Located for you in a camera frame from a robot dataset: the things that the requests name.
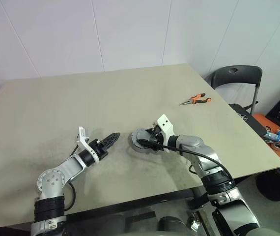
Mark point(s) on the rusty metal bar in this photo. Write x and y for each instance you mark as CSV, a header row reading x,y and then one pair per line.
x,y
205,222

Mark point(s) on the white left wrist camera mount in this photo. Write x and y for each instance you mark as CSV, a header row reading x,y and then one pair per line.
x,y
82,136

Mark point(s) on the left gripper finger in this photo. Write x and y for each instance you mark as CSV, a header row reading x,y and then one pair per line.
x,y
111,138
111,145

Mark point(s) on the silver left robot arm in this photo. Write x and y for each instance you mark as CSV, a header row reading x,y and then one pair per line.
x,y
54,179

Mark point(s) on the spare silver motor part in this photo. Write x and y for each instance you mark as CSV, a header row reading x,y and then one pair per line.
x,y
243,116

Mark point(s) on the dark rounded shape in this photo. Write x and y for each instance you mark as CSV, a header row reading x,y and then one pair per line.
x,y
173,226

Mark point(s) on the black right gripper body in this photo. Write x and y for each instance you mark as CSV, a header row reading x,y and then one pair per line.
x,y
158,138

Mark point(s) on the black folding chair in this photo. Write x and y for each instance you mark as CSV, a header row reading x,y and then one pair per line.
x,y
238,75

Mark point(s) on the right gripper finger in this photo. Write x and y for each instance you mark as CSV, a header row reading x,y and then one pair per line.
x,y
147,143
149,131

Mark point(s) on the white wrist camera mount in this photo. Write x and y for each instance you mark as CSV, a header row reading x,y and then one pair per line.
x,y
82,136
165,124

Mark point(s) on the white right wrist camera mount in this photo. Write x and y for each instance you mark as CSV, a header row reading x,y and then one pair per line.
x,y
165,124

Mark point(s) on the silver caster bracket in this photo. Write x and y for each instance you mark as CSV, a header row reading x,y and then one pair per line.
x,y
196,225

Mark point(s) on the black bin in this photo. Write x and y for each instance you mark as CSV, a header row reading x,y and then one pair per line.
x,y
270,186

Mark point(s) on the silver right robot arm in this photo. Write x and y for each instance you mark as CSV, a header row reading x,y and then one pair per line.
x,y
196,145

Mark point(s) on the black table frame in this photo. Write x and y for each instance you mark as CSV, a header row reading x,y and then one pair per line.
x,y
130,199

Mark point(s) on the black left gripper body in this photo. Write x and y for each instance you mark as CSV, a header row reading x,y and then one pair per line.
x,y
99,150

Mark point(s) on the grey motor gear housing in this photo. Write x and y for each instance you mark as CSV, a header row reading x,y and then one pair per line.
x,y
138,135

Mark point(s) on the dark round bearing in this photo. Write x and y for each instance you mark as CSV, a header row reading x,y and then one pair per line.
x,y
278,145

